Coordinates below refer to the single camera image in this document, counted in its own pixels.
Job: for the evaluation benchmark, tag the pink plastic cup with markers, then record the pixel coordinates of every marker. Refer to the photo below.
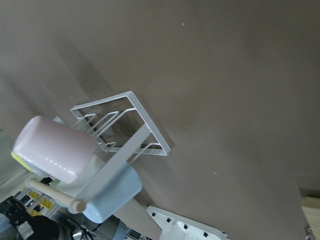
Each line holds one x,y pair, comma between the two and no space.
57,149

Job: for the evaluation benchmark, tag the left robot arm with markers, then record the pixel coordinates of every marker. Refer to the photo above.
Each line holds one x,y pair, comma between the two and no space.
29,227

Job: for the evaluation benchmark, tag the light blue cup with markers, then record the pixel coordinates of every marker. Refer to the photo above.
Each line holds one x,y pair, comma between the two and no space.
122,187

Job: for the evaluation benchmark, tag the white cup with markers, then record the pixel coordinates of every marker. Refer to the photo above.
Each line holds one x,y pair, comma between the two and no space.
74,188

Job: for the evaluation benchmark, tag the yellow cup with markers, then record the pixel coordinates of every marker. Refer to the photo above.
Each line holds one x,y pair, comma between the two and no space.
21,161

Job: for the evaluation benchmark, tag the white wire cup rack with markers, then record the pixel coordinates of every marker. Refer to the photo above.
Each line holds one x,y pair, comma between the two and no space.
123,130

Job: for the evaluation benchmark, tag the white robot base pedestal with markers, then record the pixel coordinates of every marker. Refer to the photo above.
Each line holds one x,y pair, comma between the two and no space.
177,227

